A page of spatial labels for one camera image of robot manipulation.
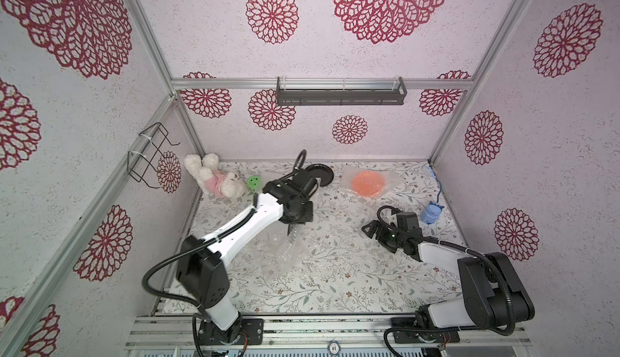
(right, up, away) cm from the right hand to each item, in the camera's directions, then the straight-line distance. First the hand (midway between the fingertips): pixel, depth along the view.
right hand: (369, 230), depth 92 cm
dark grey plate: (-16, +24, +24) cm, 38 cm away
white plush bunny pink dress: (-58, +18, +6) cm, 61 cm away
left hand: (-25, +6, -11) cm, 28 cm away
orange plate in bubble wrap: (+4, +19, +16) cm, 25 cm away
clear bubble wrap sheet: (-36, -8, -2) cm, 37 cm away
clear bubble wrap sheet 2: (-23, -10, -5) cm, 26 cm away
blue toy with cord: (+25, +7, +2) cm, 26 cm away
